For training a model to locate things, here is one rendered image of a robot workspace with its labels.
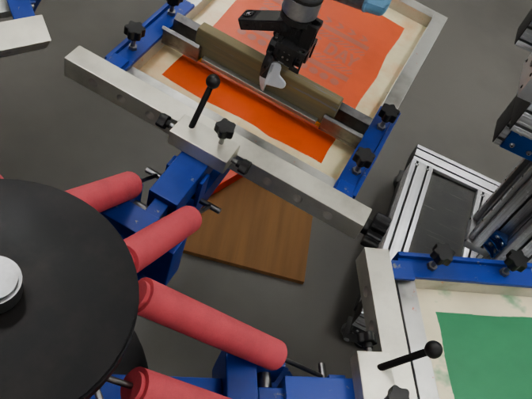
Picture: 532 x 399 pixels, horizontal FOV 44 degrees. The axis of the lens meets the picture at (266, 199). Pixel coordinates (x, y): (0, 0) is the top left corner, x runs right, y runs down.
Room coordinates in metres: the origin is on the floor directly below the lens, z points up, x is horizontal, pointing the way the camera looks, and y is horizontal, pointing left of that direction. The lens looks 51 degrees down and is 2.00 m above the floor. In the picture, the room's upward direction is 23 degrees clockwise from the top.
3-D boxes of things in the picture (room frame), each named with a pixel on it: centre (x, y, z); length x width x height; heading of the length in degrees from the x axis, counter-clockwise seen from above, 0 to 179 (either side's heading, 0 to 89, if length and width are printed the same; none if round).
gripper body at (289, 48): (1.12, 0.08, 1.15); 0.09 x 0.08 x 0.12; 82
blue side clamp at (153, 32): (1.13, 0.39, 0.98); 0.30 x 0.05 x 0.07; 172
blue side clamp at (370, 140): (1.05, -0.16, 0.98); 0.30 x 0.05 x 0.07; 172
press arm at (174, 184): (0.77, 0.16, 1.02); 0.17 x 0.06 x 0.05; 172
